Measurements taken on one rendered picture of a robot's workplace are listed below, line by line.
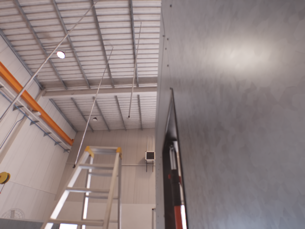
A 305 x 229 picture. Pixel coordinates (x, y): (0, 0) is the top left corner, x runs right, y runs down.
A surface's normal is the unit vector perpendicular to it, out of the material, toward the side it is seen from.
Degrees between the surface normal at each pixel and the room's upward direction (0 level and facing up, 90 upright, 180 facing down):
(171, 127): 180
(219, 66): 90
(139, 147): 90
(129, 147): 90
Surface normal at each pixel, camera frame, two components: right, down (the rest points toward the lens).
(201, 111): -1.00, 0.00
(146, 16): 0.06, 0.80
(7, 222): 0.01, -0.60
